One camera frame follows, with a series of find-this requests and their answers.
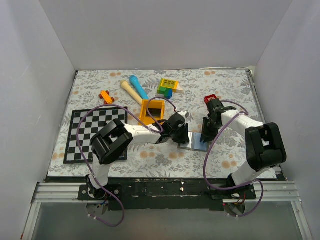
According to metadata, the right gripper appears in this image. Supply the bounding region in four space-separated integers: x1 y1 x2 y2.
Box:
199 117 222 143

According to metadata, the grey card holder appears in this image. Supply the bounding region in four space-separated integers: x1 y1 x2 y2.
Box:
178 132 210 152

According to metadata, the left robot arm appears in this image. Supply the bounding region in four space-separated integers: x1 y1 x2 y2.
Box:
86 110 190 200

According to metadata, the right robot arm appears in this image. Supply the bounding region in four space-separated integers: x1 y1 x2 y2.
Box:
200 98 287 199

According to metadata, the black card in bin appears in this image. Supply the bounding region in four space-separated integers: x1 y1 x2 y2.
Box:
146 108 163 121

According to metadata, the red owl block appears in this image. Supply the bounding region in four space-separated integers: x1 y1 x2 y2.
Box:
204 94 217 104

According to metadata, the yellow toy bin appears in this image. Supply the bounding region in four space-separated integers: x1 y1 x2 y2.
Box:
139 99 165 125

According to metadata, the colourful block house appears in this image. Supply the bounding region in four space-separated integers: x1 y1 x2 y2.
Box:
157 78 184 100

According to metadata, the cream wooden pin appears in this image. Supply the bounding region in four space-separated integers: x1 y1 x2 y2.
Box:
120 80 143 105

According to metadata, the orange toy car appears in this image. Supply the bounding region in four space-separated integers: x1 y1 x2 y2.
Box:
98 90 115 105

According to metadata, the black white chessboard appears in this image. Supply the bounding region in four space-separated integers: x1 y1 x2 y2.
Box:
63 107 128 164

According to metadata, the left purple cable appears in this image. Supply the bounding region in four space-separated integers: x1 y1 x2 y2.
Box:
76 96 179 227

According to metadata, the purple cable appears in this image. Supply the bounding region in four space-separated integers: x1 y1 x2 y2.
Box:
76 96 179 227
203 99 265 218

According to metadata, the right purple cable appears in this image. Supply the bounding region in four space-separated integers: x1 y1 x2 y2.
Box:
203 99 265 218

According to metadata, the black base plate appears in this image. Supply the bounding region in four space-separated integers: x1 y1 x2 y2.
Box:
43 176 286 212

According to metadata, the aluminium frame rail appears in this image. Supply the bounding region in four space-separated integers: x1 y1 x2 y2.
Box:
21 181 313 240

